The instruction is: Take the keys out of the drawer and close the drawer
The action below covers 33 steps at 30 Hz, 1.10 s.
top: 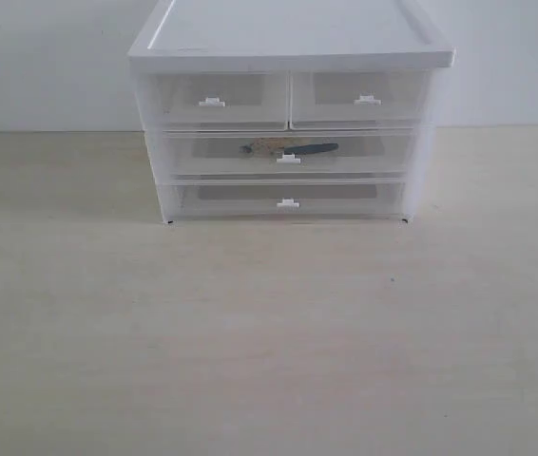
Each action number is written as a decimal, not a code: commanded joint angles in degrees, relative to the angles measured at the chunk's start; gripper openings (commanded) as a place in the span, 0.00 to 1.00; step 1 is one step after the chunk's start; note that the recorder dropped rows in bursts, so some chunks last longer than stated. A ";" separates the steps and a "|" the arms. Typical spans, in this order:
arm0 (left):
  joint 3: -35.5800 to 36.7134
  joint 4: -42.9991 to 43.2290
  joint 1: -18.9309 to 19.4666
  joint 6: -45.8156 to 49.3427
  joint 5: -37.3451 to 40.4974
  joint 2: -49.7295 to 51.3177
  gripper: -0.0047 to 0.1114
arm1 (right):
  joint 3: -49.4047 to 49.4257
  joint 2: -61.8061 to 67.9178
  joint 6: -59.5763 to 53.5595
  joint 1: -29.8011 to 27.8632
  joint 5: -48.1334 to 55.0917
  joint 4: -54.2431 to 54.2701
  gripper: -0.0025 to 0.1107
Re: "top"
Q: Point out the keychain with gold rings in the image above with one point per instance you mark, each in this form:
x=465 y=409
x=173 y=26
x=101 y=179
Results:
x=288 y=146

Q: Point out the white plastic drawer cabinet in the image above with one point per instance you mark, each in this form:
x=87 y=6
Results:
x=184 y=37

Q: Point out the clear top right drawer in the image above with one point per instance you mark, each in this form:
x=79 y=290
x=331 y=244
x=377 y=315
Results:
x=357 y=100

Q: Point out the clear top left drawer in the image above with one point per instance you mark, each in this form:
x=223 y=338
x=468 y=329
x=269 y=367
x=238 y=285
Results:
x=218 y=102

